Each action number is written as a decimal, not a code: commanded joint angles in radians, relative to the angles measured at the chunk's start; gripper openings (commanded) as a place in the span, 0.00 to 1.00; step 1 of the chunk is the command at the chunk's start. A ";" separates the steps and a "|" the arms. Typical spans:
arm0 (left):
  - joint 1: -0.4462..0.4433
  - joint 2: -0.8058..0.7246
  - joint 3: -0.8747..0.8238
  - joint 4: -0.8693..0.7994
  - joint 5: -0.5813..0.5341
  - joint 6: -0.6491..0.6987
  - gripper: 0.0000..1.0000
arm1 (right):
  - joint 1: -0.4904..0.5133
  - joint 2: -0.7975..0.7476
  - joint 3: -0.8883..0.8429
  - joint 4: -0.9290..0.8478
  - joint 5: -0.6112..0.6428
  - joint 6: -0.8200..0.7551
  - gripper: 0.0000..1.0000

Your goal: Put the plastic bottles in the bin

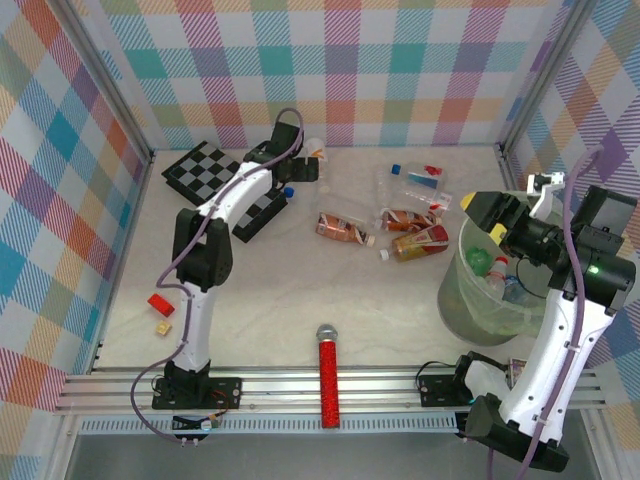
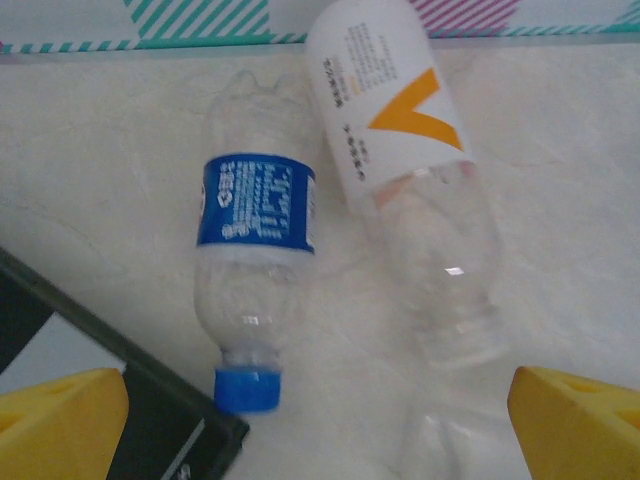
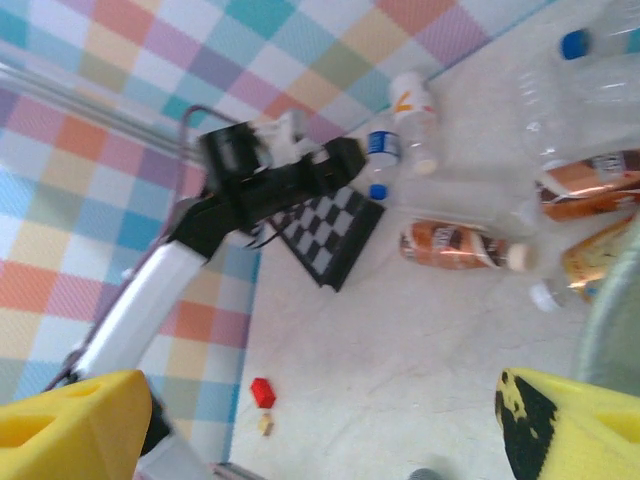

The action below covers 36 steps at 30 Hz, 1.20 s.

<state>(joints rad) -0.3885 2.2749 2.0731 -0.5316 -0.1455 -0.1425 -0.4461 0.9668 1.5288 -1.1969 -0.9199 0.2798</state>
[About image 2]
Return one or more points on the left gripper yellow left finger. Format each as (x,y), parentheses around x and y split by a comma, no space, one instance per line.
(60,430)

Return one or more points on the blue label blue cap bottle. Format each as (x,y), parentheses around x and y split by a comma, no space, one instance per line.
(255,205)

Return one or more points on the black grey chessboard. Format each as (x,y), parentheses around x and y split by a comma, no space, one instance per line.
(165,425)

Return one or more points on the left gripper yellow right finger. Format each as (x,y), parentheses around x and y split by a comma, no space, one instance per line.
(575,435)

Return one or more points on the white label orange V bottle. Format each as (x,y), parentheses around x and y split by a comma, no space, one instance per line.
(390,100)

